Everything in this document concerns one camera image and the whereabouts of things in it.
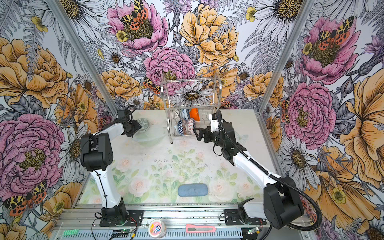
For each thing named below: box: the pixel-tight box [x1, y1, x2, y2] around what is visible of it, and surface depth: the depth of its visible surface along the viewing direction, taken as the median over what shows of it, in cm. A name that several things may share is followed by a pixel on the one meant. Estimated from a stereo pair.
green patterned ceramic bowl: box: [137, 118, 150, 132], surface depth 113 cm
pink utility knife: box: [186, 224, 217, 233], surface depth 73 cm
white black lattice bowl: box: [173, 109, 180, 120], surface depth 104 cm
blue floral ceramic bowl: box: [179, 108, 191, 120], surface depth 105 cm
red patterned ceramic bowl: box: [177, 119, 184, 136], surface depth 98 cm
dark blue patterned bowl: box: [185, 118, 196, 136], surface depth 98 cm
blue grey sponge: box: [178, 183, 209, 197], surface depth 82 cm
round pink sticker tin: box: [148, 219, 167, 239], surface depth 64 cm
